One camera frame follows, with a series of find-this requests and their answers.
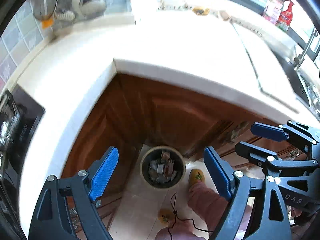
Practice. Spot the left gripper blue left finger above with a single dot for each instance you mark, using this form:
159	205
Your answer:
51	218

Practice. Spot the orange snack wrapper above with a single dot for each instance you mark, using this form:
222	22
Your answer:
224	15

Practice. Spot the red spray bottle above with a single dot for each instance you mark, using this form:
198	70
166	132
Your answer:
285	17

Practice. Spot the pink trouser leg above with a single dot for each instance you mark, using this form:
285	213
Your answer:
207	204

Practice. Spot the yellow crumpled wrapper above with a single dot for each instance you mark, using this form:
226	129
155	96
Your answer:
200	11

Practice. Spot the stainless steel sink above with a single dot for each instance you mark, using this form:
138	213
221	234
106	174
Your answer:
306	91

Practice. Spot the pink detergent bottle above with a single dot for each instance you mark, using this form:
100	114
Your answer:
272	10

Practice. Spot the brown cardboard sheet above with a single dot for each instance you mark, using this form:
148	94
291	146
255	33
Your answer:
272	80

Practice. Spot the black stove top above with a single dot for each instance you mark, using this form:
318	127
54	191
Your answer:
20	116

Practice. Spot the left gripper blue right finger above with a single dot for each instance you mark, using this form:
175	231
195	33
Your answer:
268	220

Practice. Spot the round trash bin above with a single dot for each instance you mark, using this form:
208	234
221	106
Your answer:
162	167

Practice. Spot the chrome faucet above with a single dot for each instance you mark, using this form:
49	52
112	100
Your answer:
298	60

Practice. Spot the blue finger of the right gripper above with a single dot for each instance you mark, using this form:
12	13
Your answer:
301	136
272	164

